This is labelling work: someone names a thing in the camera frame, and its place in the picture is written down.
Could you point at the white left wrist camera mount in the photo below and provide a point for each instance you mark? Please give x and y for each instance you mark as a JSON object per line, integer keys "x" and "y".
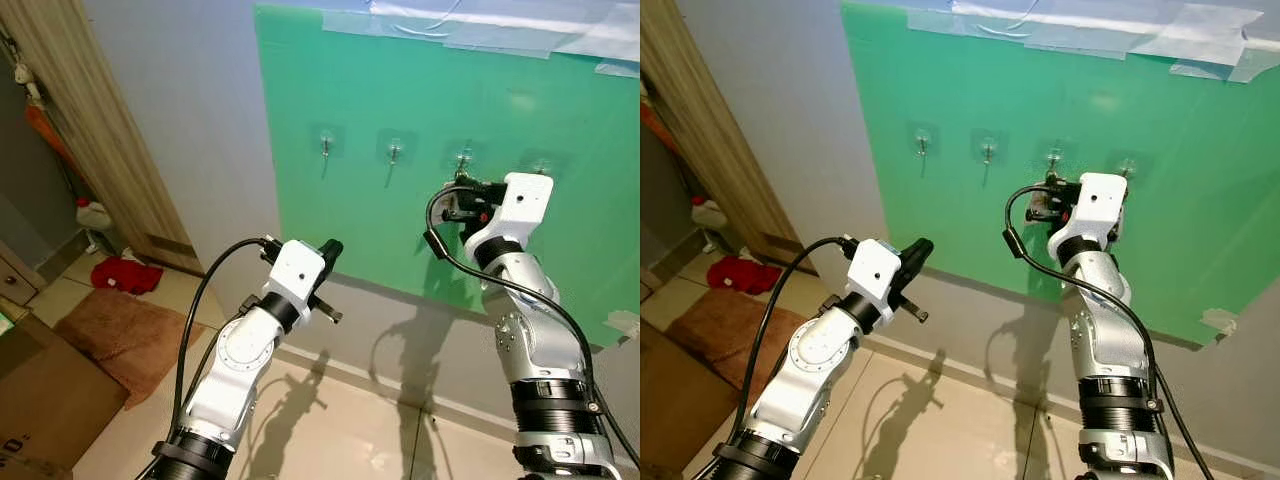
{"x": 875, "y": 270}
{"x": 293, "y": 270}

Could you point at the white plastic bottle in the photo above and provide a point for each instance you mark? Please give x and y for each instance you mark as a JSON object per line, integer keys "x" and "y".
{"x": 708, "y": 214}
{"x": 93, "y": 215}

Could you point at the clear adhesive metal hook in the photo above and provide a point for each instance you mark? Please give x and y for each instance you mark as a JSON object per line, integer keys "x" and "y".
{"x": 988, "y": 150}
{"x": 395, "y": 152}
{"x": 921, "y": 143}
{"x": 1135, "y": 163}
{"x": 1053, "y": 155}
{"x": 326, "y": 145}
{"x": 463, "y": 157}
{"x": 540, "y": 163}

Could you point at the brown cardboard box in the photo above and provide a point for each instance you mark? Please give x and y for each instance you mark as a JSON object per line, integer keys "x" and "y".
{"x": 680, "y": 400}
{"x": 50, "y": 400}

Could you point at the red cloth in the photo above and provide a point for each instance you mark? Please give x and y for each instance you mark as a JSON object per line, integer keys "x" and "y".
{"x": 738, "y": 273}
{"x": 125, "y": 275}

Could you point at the wooden door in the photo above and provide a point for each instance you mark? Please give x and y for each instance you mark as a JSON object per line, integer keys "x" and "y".
{"x": 105, "y": 140}
{"x": 712, "y": 140}

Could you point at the beige drawer cabinet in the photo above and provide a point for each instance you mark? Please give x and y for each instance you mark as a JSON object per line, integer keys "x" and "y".
{"x": 20, "y": 275}

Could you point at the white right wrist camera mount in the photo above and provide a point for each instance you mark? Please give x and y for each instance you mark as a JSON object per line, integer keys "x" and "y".
{"x": 1100, "y": 200}
{"x": 525, "y": 200}

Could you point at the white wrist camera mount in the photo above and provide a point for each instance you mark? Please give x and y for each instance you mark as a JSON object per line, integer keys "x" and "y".
{"x": 1100, "y": 200}
{"x": 525, "y": 200}
{"x": 875, "y": 270}
{"x": 293, "y": 270}

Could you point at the small white tape piece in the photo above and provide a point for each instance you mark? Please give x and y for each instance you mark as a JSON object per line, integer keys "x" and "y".
{"x": 1218, "y": 320}
{"x": 622, "y": 323}

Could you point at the clear wide tape strip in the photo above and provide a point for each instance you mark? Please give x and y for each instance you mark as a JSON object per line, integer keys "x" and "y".
{"x": 1100, "y": 25}
{"x": 500, "y": 25}

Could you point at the brown floor mat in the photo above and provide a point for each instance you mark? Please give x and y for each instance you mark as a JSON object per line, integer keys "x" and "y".
{"x": 725, "y": 335}
{"x": 120, "y": 335}

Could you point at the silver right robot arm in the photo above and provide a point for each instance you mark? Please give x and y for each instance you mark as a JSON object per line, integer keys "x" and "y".
{"x": 535, "y": 340}
{"x": 1105, "y": 340}

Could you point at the green board with hooks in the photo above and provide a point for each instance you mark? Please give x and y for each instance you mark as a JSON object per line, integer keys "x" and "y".
{"x": 400, "y": 90}
{"x": 980, "y": 90}

